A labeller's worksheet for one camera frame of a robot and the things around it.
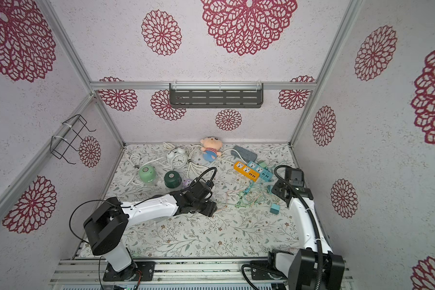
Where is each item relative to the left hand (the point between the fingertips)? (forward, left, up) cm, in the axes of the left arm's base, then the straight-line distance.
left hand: (211, 207), depth 87 cm
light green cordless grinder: (+17, +34, +4) cm, 38 cm away
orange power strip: (+23, -20, -3) cm, 31 cm away
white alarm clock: (+29, +20, +1) cm, 35 cm away
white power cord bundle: (+27, +11, -4) cm, 30 cm away
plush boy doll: (+37, +1, +1) cm, 37 cm away
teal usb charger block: (+1, -32, -4) cm, 32 cm away
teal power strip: (+22, -30, -2) cm, 37 cm away
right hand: (+6, -32, +9) cm, 33 cm away
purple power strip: (+16, +14, -4) cm, 22 cm away
